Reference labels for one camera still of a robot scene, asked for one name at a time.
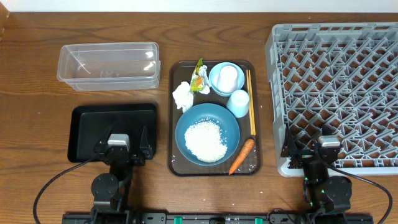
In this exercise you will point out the right wooden chopstick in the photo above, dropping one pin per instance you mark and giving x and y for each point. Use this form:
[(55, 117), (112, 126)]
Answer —
[(251, 110)]

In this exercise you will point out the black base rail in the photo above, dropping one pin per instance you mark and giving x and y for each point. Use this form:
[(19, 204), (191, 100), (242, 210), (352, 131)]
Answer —
[(161, 218)]

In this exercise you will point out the brown serving tray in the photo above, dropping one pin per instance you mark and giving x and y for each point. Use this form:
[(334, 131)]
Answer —
[(180, 166)]

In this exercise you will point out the pink cup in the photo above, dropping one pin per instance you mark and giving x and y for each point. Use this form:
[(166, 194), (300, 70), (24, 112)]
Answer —
[(227, 79)]

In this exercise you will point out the clear plastic bin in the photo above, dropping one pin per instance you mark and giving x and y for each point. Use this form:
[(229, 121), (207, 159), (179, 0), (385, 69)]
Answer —
[(110, 66)]

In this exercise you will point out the large blue plate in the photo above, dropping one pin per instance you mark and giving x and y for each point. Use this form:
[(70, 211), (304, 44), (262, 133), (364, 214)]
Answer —
[(228, 124)]

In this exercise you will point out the left wooden chopstick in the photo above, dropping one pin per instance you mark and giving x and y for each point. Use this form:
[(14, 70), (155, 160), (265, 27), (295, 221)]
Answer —
[(249, 102)]

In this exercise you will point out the small light blue bowl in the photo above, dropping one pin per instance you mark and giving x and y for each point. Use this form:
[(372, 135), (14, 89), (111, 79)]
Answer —
[(215, 71)]

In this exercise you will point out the wooden chopstick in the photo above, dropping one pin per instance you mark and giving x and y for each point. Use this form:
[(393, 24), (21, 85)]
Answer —
[(251, 110), (249, 102)]

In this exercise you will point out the light blue cup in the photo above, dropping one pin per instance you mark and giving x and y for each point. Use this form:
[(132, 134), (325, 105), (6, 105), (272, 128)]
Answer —
[(238, 103)]

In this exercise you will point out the grey dishwasher rack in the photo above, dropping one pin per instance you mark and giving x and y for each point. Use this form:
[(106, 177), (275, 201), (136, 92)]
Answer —
[(341, 76)]

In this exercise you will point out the green yellow snack wrapper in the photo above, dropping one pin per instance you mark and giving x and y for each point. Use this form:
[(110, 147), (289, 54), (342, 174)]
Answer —
[(197, 82)]

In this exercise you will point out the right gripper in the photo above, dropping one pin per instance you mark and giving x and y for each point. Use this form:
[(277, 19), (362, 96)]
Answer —
[(308, 160)]

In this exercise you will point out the crumpled white tissue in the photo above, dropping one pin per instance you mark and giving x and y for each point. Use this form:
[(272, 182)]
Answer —
[(183, 96)]

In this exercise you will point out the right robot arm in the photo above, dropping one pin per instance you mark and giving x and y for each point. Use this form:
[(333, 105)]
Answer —
[(328, 196)]

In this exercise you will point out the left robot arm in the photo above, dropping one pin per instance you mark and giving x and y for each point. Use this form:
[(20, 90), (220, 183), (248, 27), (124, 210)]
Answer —
[(110, 190)]

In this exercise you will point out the orange carrot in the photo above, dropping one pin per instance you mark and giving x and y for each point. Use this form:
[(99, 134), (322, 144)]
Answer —
[(246, 149)]

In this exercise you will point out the black shallow tray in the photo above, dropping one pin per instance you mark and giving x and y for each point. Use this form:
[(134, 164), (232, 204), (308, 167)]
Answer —
[(89, 124)]

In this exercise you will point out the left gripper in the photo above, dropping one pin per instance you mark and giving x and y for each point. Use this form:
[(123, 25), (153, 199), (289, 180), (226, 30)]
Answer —
[(123, 154)]

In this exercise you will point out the white rice pile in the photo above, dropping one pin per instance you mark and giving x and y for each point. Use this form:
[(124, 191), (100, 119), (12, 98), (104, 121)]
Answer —
[(203, 139)]

